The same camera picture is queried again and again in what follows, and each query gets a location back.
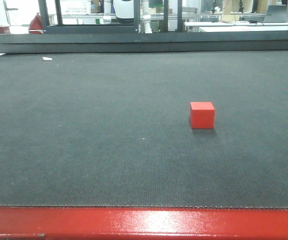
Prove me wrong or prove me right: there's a red magnetic cube block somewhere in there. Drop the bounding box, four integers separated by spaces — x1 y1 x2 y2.
189 102 216 129

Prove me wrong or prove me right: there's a white background table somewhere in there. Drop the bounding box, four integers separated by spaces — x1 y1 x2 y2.
184 21 288 33

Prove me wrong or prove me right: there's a white robot torso background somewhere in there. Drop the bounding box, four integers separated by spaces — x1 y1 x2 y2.
102 0 153 34

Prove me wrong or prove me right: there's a white paper scrap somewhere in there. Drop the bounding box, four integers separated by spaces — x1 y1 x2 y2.
42 56 53 61

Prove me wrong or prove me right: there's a red chair back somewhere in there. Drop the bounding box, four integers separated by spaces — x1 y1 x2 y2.
28 12 43 35

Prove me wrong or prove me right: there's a red glossy front ledge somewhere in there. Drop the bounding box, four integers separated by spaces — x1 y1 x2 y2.
0 207 288 240

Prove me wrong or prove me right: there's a black metal frame stand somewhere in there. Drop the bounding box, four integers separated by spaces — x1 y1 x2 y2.
38 0 183 35

